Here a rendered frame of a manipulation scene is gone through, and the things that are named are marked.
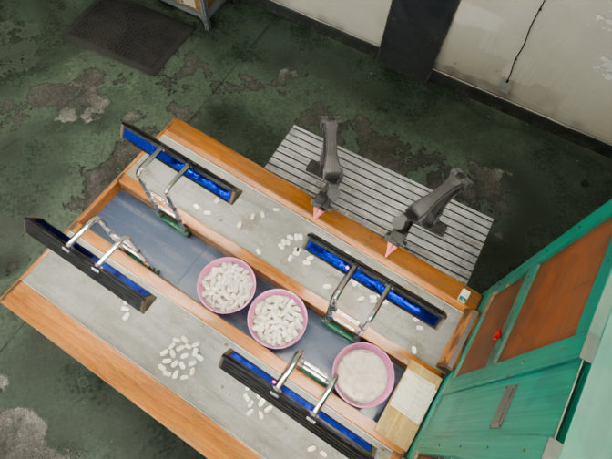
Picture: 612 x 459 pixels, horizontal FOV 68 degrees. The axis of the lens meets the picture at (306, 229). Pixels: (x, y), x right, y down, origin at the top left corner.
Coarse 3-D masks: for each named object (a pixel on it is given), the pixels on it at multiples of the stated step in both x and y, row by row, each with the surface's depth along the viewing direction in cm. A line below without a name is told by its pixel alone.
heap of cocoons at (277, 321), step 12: (264, 300) 209; (276, 300) 208; (288, 300) 208; (264, 312) 205; (276, 312) 206; (288, 312) 207; (300, 312) 208; (252, 324) 205; (264, 324) 204; (276, 324) 205; (288, 324) 204; (300, 324) 203; (264, 336) 202; (276, 336) 202; (288, 336) 202
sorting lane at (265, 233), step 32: (160, 192) 229; (192, 192) 229; (256, 192) 231; (224, 224) 223; (256, 224) 223; (288, 224) 224; (288, 256) 217; (352, 256) 218; (320, 288) 211; (352, 288) 212; (416, 288) 213; (384, 320) 206; (448, 320) 207; (416, 352) 201
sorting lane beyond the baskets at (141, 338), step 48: (48, 288) 206; (96, 288) 207; (144, 288) 208; (144, 336) 199; (192, 336) 200; (192, 384) 192; (240, 384) 192; (288, 384) 193; (240, 432) 185; (288, 432) 185
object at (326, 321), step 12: (348, 276) 174; (336, 288) 173; (336, 300) 172; (384, 300) 171; (372, 312) 169; (324, 324) 210; (336, 324) 207; (348, 324) 194; (360, 324) 182; (348, 336) 205; (360, 336) 192
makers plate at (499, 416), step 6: (516, 384) 122; (510, 390) 124; (504, 396) 126; (510, 396) 122; (504, 402) 124; (510, 402) 120; (498, 408) 125; (504, 408) 121; (498, 414) 122; (504, 414) 119; (492, 420) 124; (498, 420) 120; (492, 426) 122; (498, 426) 118
